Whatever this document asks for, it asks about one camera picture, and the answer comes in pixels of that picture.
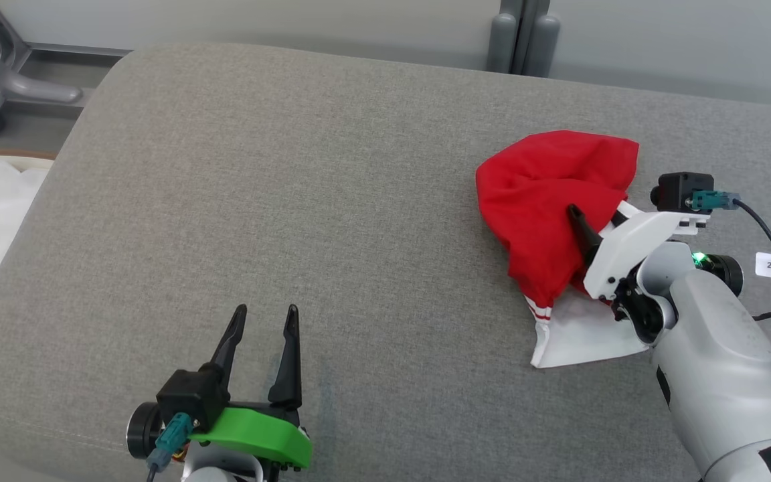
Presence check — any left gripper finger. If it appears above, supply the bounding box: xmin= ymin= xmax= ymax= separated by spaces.
xmin=267 ymin=304 xmax=303 ymax=410
xmin=199 ymin=304 xmax=248 ymax=406

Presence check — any grey metal furniture leg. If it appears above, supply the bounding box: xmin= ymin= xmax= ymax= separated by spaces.
xmin=0 ymin=0 xmax=133 ymax=135

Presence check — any left black cable teal plug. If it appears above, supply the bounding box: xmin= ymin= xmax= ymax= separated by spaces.
xmin=145 ymin=412 xmax=194 ymax=482

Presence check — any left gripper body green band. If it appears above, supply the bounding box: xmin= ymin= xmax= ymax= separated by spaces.
xmin=188 ymin=402 xmax=313 ymax=469

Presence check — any grey rounded partition foot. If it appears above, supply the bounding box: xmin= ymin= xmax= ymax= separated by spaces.
xmin=533 ymin=13 xmax=562 ymax=78
xmin=487 ymin=12 xmax=517 ymax=73

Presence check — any grey partition frame post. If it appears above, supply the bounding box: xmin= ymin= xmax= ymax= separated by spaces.
xmin=498 ymin=0 xmax=552 ymax=74

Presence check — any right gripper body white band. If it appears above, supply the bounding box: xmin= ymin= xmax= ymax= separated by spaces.
xmin=583 ymin=201 xmax=711 ymax=302

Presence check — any red white basketball jersey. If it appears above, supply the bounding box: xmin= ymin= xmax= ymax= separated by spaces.
xmin=475 ymin=131 xmax=654 ymax=370

